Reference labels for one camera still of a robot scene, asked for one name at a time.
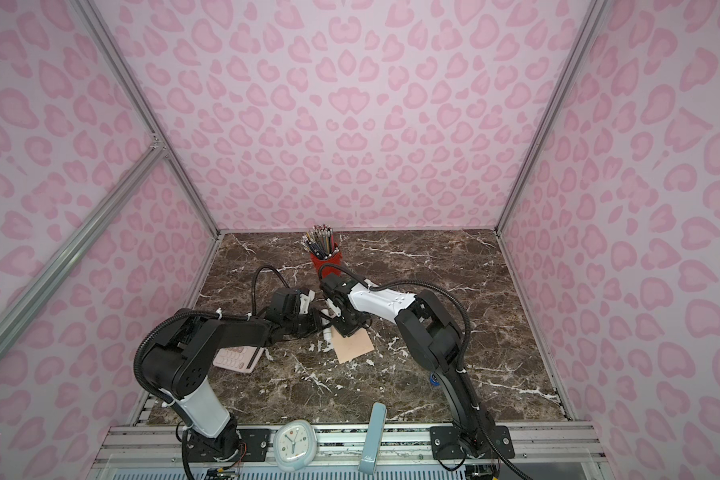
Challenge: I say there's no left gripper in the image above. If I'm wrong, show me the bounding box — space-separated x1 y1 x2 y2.
283 308 334 339

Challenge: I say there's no pink envelope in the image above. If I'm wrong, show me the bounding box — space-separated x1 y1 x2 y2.
331 327 374 364

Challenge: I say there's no white glue stick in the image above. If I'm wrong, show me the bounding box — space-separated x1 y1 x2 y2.
320 309 334 352

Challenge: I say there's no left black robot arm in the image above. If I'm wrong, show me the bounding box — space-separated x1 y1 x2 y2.
133 288 323 461

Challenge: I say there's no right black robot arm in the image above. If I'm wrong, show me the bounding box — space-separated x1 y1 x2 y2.
320 273 515 461

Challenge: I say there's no red pencil cup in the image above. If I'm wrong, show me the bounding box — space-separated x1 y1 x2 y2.
310 251 342 278

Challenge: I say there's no pink calculator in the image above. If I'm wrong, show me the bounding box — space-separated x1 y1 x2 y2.
213 346 264 374

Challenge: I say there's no coloured pencils bunch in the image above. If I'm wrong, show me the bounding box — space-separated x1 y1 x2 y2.
302 224 339 260

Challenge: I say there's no white alarm clock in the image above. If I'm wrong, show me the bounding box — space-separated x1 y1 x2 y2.
273 420 318 472

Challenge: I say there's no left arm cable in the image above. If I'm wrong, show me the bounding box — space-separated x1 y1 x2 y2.
251 265 290 319

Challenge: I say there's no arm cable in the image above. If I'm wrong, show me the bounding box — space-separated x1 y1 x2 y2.
320 262 532 480
251 265 290 319

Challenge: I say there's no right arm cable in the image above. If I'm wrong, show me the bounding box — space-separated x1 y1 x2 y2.
320 262 532 480

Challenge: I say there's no aluminium frame rail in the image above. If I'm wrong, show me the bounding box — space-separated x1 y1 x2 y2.
88 422 614 479

